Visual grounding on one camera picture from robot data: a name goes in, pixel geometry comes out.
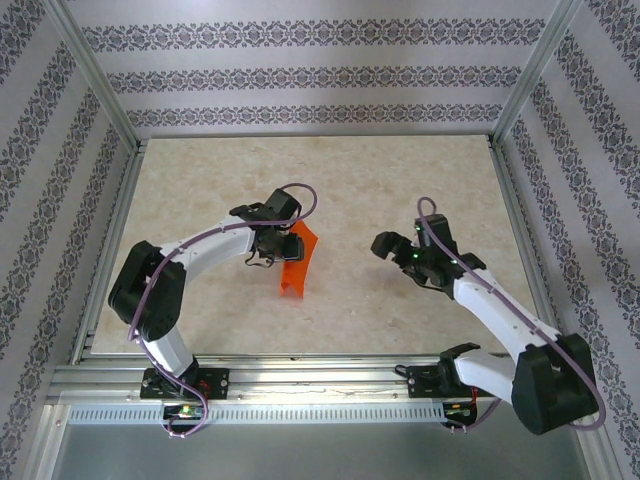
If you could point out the grey metal panel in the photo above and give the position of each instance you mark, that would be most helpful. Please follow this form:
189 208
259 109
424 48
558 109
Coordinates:
320 455

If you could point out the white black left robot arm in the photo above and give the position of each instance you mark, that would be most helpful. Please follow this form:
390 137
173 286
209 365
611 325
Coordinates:
145 300

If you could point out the aluminium side rail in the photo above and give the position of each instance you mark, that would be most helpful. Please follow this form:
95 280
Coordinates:
119 225
519 210

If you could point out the orange cloth piece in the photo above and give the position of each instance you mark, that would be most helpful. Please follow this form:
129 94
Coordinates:
295 280

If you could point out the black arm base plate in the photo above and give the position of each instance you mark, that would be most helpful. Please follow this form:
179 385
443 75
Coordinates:
220 384
420 382

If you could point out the aluminium corner post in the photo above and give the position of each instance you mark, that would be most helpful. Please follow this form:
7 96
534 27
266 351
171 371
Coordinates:
90 70
535 65

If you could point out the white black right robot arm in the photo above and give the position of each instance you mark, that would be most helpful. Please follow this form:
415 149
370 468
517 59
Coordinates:
550 395

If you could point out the small circuit board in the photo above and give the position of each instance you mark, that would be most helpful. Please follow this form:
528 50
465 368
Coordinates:
184 411
459 411

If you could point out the wide aluminium frame rail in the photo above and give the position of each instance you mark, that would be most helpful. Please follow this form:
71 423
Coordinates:
320 372

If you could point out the aluminium frame bar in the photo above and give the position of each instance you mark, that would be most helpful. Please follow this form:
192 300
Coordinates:
592 440
45 440

